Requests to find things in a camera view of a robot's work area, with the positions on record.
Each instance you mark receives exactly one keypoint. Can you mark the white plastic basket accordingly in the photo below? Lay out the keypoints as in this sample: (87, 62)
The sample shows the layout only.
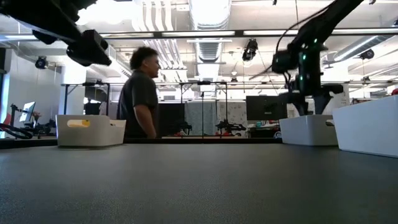
(367, 130)

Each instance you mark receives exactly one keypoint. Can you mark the white pillar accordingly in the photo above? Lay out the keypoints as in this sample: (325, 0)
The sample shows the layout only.
(73, 93)

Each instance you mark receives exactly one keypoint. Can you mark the silver ventilation duct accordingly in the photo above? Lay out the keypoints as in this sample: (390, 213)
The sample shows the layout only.
(209, 51)

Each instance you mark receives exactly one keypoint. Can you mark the grey curtain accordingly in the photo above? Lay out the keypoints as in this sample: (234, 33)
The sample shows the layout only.
(194, 115)

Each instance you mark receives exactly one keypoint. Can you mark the long ceiling light fixture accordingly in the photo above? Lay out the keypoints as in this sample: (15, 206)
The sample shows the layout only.
(208, 40)

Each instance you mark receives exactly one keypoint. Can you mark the person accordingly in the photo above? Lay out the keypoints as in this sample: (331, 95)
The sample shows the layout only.
(136, 93)

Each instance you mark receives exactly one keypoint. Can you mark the black panel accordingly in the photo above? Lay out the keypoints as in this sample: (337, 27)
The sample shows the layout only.
(171, 118)

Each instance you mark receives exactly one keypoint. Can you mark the pink flower bouquet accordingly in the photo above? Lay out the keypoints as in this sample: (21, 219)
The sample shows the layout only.
(37, 115)

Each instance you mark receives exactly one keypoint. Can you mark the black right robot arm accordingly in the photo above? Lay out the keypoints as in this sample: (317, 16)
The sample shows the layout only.
(326, 18)

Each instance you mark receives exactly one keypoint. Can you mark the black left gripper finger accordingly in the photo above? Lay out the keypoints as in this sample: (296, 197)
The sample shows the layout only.
(94, 39)
(90, 56)

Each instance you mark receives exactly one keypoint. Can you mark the black background frame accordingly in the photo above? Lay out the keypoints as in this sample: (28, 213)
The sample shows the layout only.
(186, 83)

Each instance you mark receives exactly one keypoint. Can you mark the background black robot arm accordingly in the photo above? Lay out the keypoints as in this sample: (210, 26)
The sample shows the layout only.
(183, 127)
(230, 127)

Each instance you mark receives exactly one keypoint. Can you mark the grey flexible duct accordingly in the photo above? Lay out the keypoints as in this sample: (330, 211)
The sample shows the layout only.
(357, 49)

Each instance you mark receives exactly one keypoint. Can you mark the small lit computer monitor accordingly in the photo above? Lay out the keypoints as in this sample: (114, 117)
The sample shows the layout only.
(27, 112)

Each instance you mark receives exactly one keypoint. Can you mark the cream plastic basket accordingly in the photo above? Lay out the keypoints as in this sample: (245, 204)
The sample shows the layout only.
(102, 133)

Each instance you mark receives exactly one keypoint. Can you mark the black monitor stand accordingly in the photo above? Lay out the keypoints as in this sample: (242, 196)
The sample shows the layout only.
(13, 115)

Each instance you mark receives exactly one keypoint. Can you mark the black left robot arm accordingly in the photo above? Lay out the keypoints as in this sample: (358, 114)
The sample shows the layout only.
(31, 15)

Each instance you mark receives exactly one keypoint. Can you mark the black table mat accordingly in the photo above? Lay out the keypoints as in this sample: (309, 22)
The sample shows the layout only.
(199, 186)

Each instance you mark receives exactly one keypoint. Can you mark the black monitor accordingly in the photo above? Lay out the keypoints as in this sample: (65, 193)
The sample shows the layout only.
(258, 109)

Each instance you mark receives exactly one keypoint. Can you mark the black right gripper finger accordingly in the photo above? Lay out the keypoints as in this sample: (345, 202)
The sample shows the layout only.
(321, 104)
(302, 109)

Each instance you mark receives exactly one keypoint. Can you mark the red object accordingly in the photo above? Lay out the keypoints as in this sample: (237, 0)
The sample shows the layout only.
(3, 119)

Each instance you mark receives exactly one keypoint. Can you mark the light grey plastic basket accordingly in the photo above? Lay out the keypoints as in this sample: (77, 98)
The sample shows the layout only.
(308, 133)

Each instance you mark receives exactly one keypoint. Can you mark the patterned white sheet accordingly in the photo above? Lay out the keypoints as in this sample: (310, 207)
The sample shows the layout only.
(236, 112)

